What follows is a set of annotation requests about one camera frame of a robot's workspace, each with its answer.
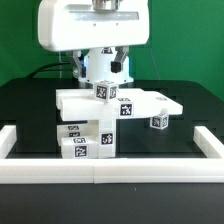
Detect black cable bundle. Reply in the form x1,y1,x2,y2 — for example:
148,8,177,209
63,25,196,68
25,59,76,80

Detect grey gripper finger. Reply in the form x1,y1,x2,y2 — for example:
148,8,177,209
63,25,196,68
66,50,82,78
111,46,129,73

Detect white chair back frame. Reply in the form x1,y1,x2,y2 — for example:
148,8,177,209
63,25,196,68
56,88,183,121

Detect white U-shaped fence frame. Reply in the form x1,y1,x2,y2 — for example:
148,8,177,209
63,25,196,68
0,125,224,184

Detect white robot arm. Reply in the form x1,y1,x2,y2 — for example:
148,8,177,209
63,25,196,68
38,0,149,84

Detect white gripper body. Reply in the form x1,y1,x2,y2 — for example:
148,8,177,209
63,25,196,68
38,0,149,51

